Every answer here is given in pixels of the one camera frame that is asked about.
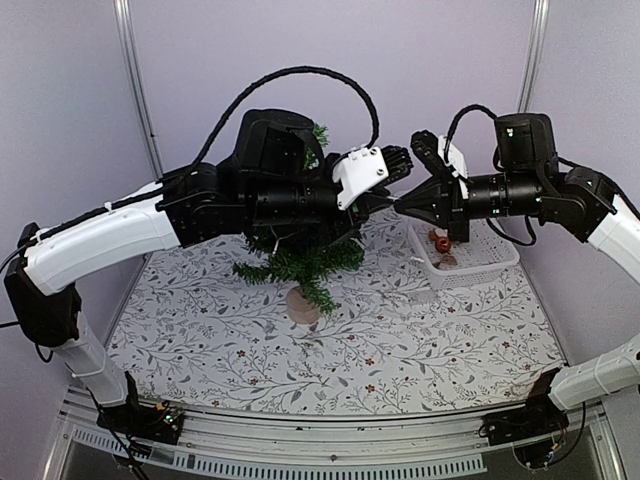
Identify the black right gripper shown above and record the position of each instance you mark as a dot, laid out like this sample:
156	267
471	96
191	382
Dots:
438	201

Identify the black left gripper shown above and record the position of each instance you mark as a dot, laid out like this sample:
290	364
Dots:
363	204

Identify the red ball ornament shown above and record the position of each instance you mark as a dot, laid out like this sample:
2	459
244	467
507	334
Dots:
442	244

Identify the white plastic basket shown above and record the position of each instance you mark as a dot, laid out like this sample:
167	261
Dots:
480	260

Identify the small green christmas tree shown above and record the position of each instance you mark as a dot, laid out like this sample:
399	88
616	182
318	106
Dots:
304	257

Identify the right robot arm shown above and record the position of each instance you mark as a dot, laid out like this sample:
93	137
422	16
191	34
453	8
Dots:
530	180

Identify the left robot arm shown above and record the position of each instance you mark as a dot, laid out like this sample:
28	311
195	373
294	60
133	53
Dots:
276	176

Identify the orange brown ornament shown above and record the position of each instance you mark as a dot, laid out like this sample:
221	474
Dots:
436	233

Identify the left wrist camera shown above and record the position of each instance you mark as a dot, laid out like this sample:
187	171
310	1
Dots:
398	162

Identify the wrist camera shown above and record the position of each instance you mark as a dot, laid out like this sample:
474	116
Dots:
398	162
425	145

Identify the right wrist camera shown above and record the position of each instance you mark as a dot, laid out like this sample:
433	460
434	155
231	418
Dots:
425	145

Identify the right aluminium frame post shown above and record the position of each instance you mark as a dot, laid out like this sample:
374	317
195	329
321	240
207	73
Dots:
534	53

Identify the aluminium frame post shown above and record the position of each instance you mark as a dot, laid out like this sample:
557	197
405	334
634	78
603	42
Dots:
534	53
124	23

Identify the front aluminium rail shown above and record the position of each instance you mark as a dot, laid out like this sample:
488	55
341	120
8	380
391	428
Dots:
375	431

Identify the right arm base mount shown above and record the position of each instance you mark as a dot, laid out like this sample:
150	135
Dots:
544	429

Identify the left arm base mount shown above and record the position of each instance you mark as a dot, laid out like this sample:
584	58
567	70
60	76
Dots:
162	423

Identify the left aluminium frame post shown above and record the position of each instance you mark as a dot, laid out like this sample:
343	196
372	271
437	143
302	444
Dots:
124	23

